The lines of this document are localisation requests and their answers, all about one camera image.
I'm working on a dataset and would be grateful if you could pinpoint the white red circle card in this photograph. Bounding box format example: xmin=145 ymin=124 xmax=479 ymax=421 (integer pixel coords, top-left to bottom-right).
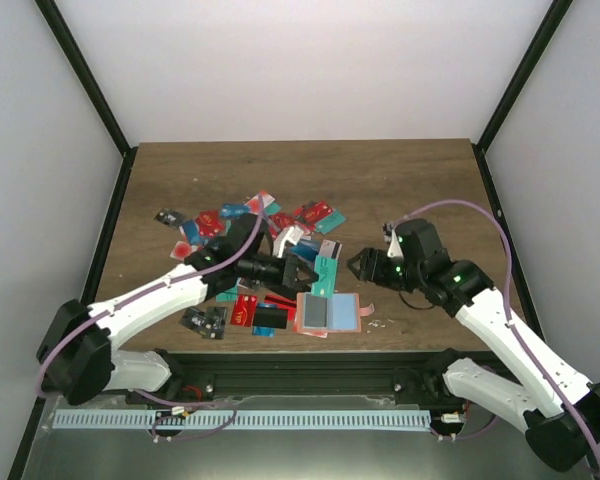
xmin=245 ymin=190 xmax=275 ymax=214

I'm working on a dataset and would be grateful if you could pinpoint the red vip card front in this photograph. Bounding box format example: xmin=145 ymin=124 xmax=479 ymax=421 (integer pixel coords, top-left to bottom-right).
xmin=230 ymin=294 xmax=258 ymax=328

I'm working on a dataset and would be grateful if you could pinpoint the red card far right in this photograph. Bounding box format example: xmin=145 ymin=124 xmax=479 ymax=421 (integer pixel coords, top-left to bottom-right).
xmin=298 ymin=201 xmax=333 ymax=225

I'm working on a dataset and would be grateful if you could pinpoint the blue card top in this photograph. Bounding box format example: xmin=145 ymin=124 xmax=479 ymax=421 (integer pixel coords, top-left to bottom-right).
xmin=219 ymin=203 xmax=250 ymax=220

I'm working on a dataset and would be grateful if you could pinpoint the teal card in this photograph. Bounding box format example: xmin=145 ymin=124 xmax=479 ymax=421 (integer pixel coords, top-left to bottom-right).
xmin=315 ymin=209 xmax=346 ymax=234
xmin=311 ymin=255 xmax=338 ymax=298

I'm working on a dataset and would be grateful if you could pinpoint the black frame post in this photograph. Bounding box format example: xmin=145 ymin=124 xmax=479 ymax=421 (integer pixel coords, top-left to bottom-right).
xmin=33 ymin=0 xmax=133 ymax=156
xmin=477 ymin=0 xmax=574 ymax=151

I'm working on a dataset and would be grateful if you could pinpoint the white card black stripe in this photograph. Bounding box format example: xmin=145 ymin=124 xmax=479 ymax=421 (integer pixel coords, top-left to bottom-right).
xmin=319 ymin=239 xmax=342 ymax=260

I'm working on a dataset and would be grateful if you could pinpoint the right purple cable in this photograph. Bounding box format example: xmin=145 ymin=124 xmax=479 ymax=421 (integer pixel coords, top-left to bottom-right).
xmin=394 ymin=199 xmax=600 ymax=480

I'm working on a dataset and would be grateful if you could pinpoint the black frame right post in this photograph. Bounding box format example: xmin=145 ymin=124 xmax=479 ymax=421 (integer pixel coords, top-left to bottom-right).
xmin=477 ymin=0 xmax=574 ymax=151

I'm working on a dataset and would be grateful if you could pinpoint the red card left top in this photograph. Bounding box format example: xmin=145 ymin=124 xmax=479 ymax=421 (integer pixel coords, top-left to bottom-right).
xmin=195 ymin=210 xmax=225 ymax=238

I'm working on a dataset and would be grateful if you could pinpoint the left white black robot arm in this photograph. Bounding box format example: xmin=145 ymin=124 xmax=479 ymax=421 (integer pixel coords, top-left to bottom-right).
xmin=36 ymin=213 xmax=318 ymax=406

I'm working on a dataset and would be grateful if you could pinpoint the light blue slotted cable duct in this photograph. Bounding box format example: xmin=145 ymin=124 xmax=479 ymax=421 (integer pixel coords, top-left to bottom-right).
xmin=52 ymin=409 xmax=431 ymax=433

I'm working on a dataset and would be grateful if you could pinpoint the blue card left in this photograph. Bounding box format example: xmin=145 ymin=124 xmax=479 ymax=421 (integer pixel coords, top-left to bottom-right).
xmin=179 ymin=219 xmax=202 ymax=245

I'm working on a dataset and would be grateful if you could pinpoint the blue striped card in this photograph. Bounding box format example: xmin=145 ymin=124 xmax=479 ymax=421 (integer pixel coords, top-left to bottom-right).
xmin=291 ymin=239 xmax=321 ymax=263

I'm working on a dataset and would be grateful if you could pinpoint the black card far left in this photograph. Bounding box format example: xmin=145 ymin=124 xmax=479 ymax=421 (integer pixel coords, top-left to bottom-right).
xmin=154 ymin=208 xmax=187 ymax=229

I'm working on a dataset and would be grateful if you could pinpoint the pink leather card holder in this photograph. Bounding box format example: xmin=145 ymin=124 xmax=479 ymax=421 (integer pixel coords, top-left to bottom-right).
xmin=293 ymin=293 xmax=375 ymax=338

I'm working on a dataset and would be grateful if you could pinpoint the black frame left post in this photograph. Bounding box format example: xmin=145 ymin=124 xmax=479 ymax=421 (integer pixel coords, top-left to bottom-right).
xmin=33 ymin=0 xmax=133 ymax=156

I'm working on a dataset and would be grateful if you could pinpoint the black cards front left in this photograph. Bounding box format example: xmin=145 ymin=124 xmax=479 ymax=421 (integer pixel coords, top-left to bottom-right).
xmin=179 ymin=306 xmax=228 ymax=340

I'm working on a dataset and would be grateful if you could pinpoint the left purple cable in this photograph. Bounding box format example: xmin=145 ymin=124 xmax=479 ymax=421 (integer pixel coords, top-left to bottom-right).
xmin=34 ymin=194 xmax=266 ymax=443

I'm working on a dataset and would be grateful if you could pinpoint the plain black card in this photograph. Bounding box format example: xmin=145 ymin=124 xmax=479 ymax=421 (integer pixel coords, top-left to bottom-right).
xmin=252 ymin=306 xmax=288 ymax=329

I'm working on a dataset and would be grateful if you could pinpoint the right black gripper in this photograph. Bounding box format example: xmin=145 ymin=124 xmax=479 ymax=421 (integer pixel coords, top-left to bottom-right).
xmin=348 ymin=247 xmax=426 ymax=292

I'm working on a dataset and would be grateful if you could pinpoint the red card black stripe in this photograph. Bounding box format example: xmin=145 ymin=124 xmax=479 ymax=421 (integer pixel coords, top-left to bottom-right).
xmin=264 ymin=295 xmax=297 ymax=322

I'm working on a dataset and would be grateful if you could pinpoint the wrist white camera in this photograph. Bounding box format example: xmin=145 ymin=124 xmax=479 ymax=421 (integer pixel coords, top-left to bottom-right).
xmin=382 ymin=223 xmax=404 ymax=260
xmin=273 ymin=225 xmax=306 ymax=258

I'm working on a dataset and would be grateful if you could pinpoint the black aluminium front rail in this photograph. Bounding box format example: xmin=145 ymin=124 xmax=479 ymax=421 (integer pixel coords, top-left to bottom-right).
xmin=36 ymin=346 xmax=489 ymax=408

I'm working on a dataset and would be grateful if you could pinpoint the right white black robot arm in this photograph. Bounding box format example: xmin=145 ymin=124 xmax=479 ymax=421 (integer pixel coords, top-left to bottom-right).
xmin=347 ymin=219 xmax=600 ymax=472

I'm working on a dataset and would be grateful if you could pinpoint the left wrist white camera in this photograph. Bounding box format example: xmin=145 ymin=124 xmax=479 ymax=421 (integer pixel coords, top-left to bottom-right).
xmin=273 ymin=225 xmax=306 ymax=258

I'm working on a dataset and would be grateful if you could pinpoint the white red dot card left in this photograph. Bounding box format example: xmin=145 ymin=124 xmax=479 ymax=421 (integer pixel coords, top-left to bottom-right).
xmin=170 ymin=241 xmax=195 ymax=261

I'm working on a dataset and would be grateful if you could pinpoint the blue card front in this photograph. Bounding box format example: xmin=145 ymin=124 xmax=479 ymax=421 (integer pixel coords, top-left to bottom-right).
xmin=252 ymin=326 xmax=275 ymax=338

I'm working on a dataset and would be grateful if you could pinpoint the purple cable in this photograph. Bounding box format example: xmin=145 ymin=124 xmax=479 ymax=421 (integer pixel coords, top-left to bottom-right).
xmin=34 ymin=194 xmax=266 ymax=443
xmin=394 ymin=199 xmax=600 ymax=480

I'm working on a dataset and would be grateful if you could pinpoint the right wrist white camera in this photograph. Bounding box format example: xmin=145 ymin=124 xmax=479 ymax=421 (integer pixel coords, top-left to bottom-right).
xmin=382 ymin=223 xmax=404 ymax=260

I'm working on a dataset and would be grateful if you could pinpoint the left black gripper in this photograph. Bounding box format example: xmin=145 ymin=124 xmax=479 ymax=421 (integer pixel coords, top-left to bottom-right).
xmin=239 ymin=253 xmax=320 ymax=290

